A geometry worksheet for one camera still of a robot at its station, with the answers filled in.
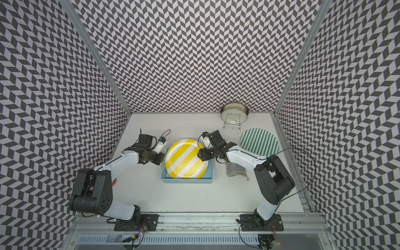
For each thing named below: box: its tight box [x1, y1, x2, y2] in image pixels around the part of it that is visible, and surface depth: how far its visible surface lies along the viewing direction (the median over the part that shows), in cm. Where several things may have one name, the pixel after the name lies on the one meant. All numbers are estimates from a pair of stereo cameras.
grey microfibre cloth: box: [225, 161, 250, 181], surface depth 89 cm
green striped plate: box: [240, 128, 280, 157], surface depth 105 cm
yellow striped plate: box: [165, 139, 209, 179], surface depth 90 cm
